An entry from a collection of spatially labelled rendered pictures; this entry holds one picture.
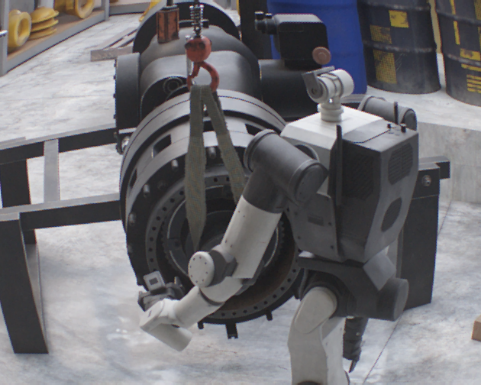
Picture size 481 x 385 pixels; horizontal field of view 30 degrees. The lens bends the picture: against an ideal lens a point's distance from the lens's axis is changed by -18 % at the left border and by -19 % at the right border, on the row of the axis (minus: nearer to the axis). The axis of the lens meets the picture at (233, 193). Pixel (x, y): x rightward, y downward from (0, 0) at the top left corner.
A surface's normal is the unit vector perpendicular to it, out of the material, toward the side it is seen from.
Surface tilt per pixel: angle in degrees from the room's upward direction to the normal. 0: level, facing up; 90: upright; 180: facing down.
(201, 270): 70
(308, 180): 107
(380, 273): 48
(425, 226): 90
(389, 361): 0
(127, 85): 56
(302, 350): 115
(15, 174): 90
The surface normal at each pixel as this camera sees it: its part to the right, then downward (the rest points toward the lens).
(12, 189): 0.18, 0.33
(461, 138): -0.36, 0.35
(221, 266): -0.74, -0.07
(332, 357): 0.86, 0.03
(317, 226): -0.64, 0.47
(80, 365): -0.06, -0.94
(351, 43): 0.70, 0.21
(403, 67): -0.11, 0.36
